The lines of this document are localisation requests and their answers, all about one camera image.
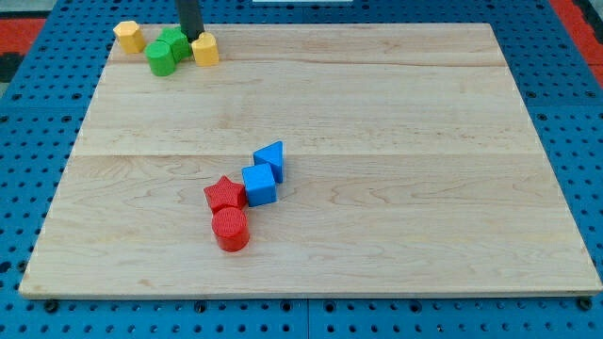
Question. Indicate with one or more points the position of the red cylinder block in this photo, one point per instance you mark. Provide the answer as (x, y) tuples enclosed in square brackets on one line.
[(230, 228)]

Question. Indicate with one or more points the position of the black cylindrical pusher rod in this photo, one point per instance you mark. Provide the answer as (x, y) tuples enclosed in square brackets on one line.
[(190, 18)]

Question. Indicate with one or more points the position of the yellow heart block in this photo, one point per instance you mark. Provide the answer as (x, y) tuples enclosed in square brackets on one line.
[(205, 50)]

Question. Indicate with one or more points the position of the yellow hexagon block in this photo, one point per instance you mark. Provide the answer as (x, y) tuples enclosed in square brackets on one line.
[(130, 37)]

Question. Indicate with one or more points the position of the blue cube block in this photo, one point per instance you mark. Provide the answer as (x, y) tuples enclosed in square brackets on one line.
[(260, 185)]

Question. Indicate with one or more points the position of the red star block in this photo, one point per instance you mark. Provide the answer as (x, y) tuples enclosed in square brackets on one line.
[(225, 193)]

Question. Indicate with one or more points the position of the wooden board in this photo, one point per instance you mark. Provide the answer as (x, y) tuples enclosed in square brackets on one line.
[(412, 170)]

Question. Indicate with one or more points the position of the blue triangle block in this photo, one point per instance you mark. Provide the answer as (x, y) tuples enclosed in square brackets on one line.
[(273, 155)]

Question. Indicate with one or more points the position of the blue perforated base panel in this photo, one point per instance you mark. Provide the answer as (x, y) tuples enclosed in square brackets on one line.
[(46, 101)]

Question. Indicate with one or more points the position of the green star block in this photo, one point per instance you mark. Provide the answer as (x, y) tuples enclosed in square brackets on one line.
[(177, 41)]

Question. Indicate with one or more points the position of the green cylinder block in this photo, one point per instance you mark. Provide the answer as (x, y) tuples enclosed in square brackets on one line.
[(160, 58)]

